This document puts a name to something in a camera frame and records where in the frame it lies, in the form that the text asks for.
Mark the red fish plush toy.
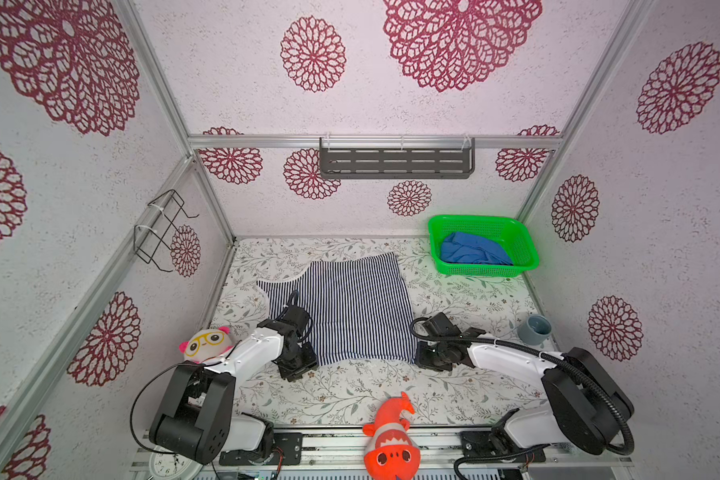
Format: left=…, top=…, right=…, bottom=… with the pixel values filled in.
left=363, top=393, right=421, bottom=480

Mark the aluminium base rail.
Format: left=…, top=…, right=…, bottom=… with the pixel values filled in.
left=125, top=425, right=635, bottom=479

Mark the green plastic basket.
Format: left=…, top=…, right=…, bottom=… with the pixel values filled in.
left=428, top=215, right=540, bottom=278

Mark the white alarm clock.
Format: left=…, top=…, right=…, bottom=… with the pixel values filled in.
left=148, top=451, right=203, bottom=480

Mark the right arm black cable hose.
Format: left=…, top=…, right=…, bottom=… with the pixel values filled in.
left=409, top=316, right=636, bottom=480

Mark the grey wall shelf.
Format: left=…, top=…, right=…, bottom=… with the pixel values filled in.
left=318, top=138, right=475, bottom=180

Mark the pink white plush doll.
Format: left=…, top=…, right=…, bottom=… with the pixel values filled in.
left=179, top=326, right=234, bottom=364

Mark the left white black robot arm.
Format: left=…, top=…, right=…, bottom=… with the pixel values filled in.
left=149, top=305, right=318, bottom=465

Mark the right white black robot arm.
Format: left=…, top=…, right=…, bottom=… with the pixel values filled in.
left=409, top=313, right=635, bottom=460

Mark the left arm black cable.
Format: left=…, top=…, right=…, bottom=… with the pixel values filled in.
left=128, top=290, right=304, bottom=457

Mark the black wire rack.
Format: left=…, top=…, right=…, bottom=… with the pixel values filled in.
left=132, top=189, right=201, bottom=277

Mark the grey blue cup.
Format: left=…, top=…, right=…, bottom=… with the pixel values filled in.
left=517, top=314, right=552, bottom=347

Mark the blue white striped tank top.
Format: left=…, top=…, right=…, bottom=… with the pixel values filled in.
left=257, top=252, right=417, bottom=366

